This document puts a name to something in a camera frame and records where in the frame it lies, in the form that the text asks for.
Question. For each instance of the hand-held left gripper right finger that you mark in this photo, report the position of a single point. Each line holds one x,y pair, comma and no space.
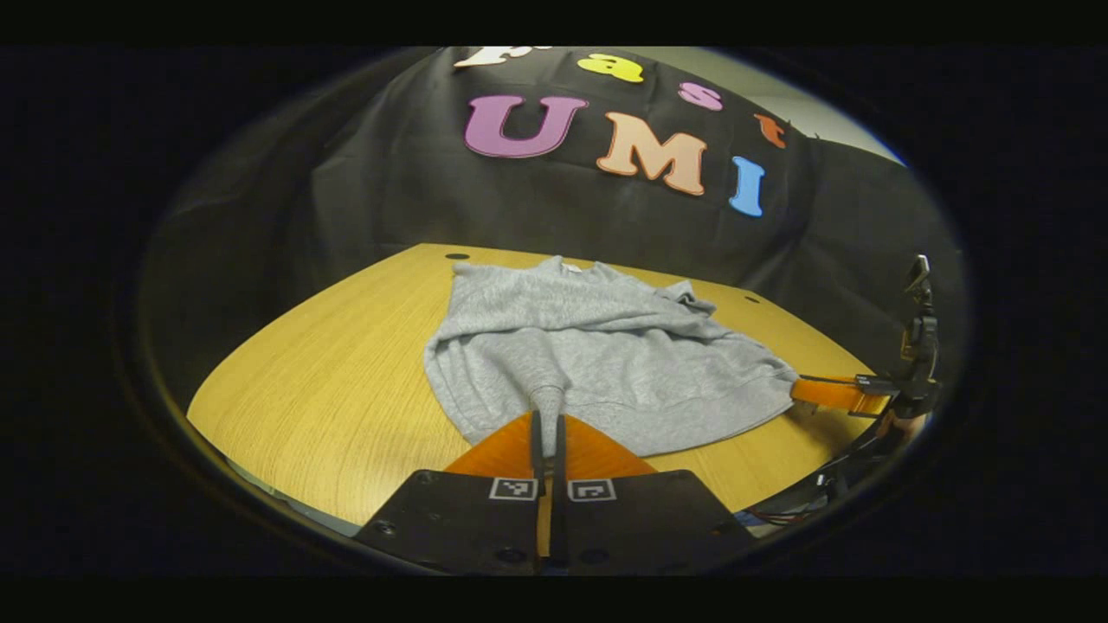
560,450

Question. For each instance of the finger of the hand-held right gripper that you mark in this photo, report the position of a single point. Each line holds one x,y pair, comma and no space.
835,394

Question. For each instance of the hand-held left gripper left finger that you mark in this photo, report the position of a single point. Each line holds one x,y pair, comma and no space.
537,450

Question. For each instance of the gray sweatshirt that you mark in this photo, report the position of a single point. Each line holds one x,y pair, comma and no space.
606,346

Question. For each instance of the black backdrop cloth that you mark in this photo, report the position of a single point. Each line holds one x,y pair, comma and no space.
389,199

